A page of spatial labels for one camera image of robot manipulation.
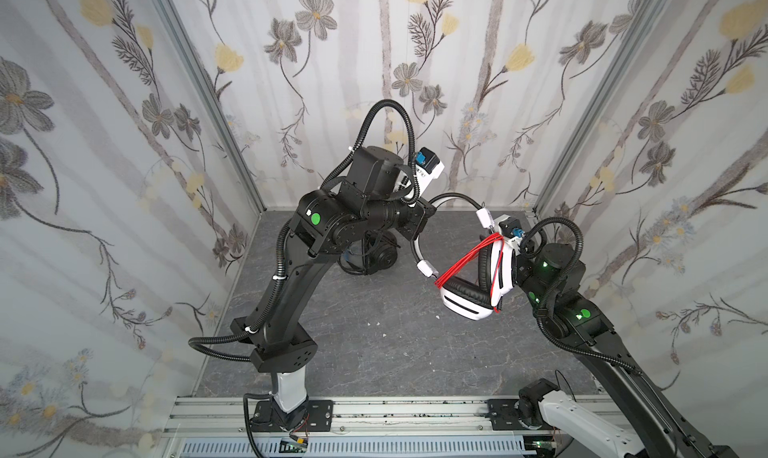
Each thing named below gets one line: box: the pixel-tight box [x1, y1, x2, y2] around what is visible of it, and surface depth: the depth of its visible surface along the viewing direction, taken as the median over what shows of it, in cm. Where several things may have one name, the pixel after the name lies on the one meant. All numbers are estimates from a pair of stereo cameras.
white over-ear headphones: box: [411, 193, 517, 320], surface depth 49 cm
